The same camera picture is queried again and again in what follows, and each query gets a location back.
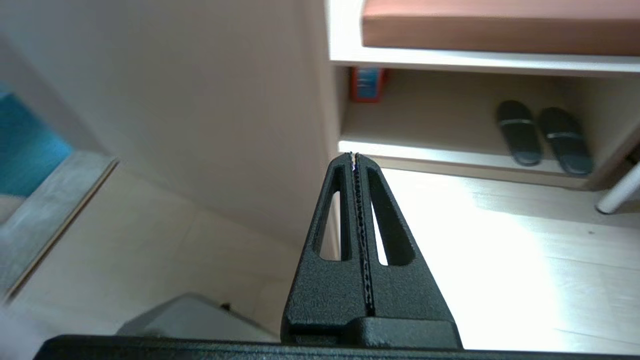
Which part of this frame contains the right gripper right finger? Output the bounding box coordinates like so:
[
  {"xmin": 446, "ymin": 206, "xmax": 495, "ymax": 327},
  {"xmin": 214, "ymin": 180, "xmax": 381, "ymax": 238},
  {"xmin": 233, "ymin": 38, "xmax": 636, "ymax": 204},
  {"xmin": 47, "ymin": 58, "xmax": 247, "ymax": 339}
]
[{"xmin": 356, "ymin": 154, "xmax": 463, "ymax": 350}]

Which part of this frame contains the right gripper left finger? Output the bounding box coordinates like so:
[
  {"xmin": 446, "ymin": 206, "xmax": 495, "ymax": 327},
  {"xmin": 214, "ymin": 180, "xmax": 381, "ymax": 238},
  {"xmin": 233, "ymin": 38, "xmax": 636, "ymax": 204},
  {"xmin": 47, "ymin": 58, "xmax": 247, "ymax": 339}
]
[{"xmin": 281, "ymin": 152, "xmax": 363, "ymax": 346}]

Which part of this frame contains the black slipper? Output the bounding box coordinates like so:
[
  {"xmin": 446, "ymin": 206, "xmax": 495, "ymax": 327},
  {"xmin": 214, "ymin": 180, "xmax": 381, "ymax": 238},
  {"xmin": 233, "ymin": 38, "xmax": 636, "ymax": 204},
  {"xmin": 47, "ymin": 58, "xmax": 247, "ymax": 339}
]
[
  {"xmin": 495, "ymin": 100, "xmax": 543, "ymax": 167},
  {"xmin": 537, "ymin": 106, "xmax": 595, "ymax": 177}
]

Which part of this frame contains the beige door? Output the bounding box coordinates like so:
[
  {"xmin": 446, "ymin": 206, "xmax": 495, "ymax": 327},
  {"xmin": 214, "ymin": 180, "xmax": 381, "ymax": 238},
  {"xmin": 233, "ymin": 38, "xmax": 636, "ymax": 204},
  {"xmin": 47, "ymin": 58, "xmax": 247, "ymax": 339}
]
[{"xmin": 0, "ymin": 0, "xmax": 351, "ymax": 251}]

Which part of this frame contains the red blue small box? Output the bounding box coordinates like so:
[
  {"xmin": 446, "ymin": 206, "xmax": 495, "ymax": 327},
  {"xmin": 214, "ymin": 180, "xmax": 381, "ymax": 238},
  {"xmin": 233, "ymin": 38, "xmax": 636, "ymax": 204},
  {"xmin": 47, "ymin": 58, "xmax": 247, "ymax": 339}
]
[{"xmin": 350, "ymin": 67, "xmax": 386, "ymax": 104}]

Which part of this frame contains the brown bench cushion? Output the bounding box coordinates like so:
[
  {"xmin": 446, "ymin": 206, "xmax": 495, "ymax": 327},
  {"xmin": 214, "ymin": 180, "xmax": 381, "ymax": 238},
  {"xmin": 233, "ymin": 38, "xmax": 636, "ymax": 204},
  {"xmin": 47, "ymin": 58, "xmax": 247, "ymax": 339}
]
[{"xmin": 361, "ymin": 0, "xmax": 640, "ymax": 57}]

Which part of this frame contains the white table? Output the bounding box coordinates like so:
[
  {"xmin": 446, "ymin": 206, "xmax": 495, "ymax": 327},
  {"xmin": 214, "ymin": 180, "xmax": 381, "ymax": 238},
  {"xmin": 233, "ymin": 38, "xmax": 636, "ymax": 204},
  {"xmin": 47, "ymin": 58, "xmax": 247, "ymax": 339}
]
[{"xmin": 595, "ymin": 162, "xmax": 640, "ymax": 215}]

